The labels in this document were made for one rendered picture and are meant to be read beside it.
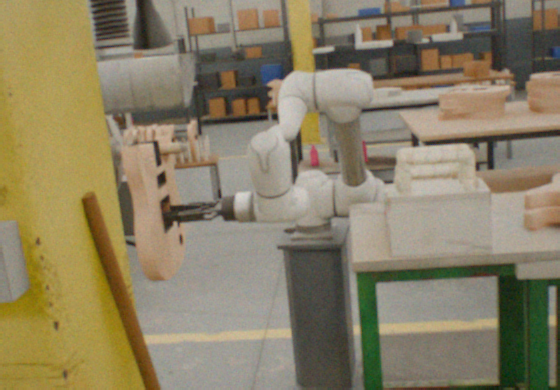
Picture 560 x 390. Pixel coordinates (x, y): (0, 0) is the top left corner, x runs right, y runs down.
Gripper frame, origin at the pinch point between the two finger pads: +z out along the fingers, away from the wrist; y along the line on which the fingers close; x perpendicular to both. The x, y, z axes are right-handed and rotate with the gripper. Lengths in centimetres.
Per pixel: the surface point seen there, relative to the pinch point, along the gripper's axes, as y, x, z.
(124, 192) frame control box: 30.3, 1.0, 23.9
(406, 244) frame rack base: -8, -12, -67
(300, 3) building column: 695, 96, -5
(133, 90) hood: -4.9, 36.8, 3.0
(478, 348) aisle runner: 109, -107, -107
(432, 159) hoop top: -7, 11, -76
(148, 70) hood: -4.9, 41.7, -2.0
